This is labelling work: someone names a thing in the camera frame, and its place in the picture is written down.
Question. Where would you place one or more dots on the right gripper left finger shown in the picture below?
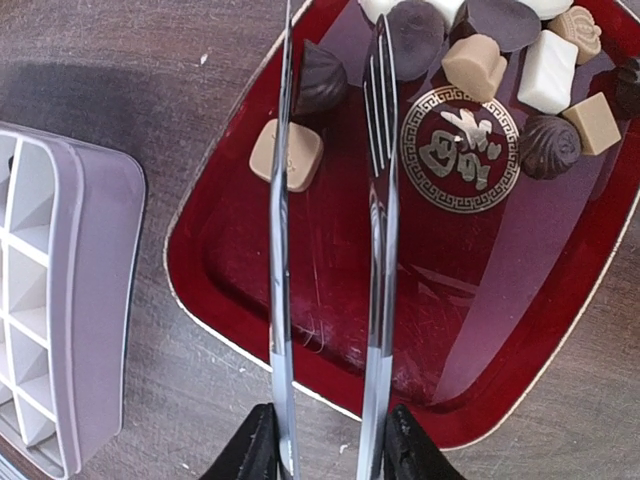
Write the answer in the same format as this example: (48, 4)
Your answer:
(251, 453)

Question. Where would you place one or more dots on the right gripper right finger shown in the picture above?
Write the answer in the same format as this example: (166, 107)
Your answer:
(410, 454)

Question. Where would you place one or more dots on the white handled tongs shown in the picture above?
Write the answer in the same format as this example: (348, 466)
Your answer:
(381, 107)

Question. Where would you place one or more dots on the red chocolate tray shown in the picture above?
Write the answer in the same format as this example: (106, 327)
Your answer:
(495, 268)

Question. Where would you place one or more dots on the tin box with dividers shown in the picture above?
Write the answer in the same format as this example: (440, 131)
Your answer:
(71, 218)

